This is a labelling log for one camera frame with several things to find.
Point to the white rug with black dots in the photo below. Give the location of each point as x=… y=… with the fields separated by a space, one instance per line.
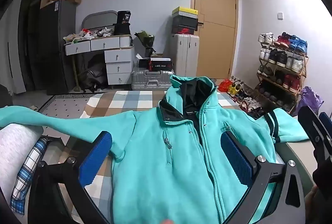
x=64 y=107

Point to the white cabinet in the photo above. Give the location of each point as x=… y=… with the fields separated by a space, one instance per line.
x=13 y=53

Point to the wooden shoe rack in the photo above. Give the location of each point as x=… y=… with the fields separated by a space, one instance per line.
x=303 y=58

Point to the small black box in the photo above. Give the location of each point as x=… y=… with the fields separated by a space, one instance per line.
x=144 y=63

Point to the silver ribbed suitcase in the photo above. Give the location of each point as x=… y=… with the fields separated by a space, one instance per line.
x=145 y=80

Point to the red plastic bag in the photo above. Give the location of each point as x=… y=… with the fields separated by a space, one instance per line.
x=224 y=85

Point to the black backpack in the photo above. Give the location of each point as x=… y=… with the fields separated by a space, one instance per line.
x=93 y=76

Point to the black wrapped bouquet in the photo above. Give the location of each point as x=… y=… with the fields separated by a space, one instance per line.
x=145 y=40

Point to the black printed box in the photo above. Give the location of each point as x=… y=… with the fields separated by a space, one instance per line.
x=124 y=16

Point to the white light switch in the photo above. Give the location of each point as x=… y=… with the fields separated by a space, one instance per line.
x=280 y=15

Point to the white dresser with drawers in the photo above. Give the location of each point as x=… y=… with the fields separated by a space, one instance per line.
x=116 y=58

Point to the teal zip jacket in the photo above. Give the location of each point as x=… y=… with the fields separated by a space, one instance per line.
x=155 y=161

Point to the white grey fuzzy pillow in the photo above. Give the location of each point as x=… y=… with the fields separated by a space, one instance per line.
x=15 y=151

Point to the heap of loose shoes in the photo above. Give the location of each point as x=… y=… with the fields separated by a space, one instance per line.
x=243 y=97

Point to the grey refrigerator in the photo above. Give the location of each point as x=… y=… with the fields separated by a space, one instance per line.
x=54 y=45

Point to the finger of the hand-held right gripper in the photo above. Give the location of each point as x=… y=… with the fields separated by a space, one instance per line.
x=315 y=133
x=327 y=125

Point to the white upright suitcase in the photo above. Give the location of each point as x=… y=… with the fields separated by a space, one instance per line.
x=184 y=53

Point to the beige slipper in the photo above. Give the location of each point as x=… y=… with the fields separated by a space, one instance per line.
x=34 y=107

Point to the grey framed mirror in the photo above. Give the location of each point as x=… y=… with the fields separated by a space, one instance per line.
x=99 y=19

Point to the clutter of papers and packets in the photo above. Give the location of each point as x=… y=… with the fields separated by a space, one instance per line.
x=85 y=35

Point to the dark armchair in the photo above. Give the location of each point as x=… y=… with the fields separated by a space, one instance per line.
x=5 y=97

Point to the brown blue plaid blanket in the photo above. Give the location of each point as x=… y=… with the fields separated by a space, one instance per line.
x=124 y=102

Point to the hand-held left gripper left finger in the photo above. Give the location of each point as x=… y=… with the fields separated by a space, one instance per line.
x=96 y=159

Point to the blue plaid pillow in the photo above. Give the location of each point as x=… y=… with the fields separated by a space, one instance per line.
x=28 y=172

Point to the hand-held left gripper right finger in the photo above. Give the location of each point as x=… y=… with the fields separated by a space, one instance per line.
x=236 y=156

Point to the rows of stored sneakers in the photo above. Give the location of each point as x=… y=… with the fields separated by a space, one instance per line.
x=281 y=58

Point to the purple plastic bag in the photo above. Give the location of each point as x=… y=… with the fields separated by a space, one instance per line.
x=308 y=99

